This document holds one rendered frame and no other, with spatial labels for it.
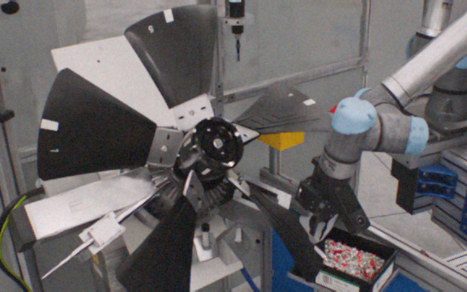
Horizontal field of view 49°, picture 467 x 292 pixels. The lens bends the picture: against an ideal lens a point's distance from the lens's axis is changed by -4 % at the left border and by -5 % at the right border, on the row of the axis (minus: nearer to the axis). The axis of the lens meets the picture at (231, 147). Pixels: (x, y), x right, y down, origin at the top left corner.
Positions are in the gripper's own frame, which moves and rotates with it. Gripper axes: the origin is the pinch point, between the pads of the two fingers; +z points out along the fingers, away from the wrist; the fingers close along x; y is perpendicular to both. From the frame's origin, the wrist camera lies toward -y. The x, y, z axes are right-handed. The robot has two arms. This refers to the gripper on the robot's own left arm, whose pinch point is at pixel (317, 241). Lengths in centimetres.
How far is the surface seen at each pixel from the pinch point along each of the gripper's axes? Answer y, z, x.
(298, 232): 3.4, -1.4, 3.2
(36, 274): 63, 57, 46
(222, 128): 23.5, -19.2, 12.9
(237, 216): 21.5, 9.5, 4.9
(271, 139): 44, 11, -25
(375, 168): 98, 133, -195
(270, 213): 7.6, -6.5, 9.4
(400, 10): 164, 55, -263
